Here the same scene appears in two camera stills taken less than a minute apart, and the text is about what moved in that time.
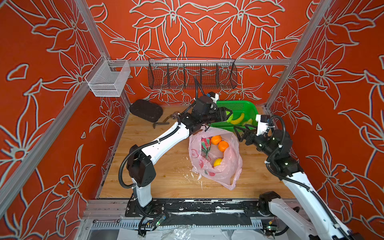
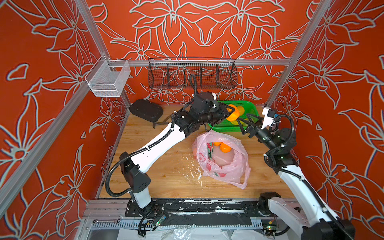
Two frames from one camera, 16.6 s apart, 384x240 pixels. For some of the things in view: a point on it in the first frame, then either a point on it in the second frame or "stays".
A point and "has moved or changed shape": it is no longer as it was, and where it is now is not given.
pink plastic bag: x=215 y=156 has moved or changed shape
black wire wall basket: x=179 y=73 stays
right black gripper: x=253 y=136 → x=253 y=129
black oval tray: x=146 y=110 stays
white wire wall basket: x=107 y=78 stays
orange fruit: x=215 y=140 → x=234 y=115
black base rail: x=200 y=212 stays
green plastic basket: x=244 y=112 stays
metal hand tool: x=173 y=116 stays
